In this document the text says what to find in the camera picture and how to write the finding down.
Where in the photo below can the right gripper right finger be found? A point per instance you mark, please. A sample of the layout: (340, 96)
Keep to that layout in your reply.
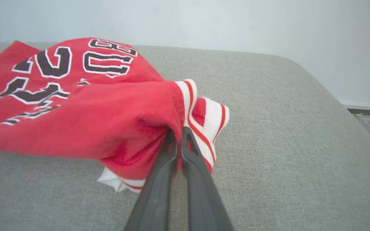
(204, 199)

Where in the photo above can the red basketball jersey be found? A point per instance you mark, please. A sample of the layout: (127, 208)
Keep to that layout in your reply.
(75, 122)

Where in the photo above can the grey fabric sofa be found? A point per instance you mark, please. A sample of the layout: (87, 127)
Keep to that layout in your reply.
(284, 144)

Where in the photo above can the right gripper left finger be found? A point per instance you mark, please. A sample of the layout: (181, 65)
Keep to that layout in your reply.
(154, 199)

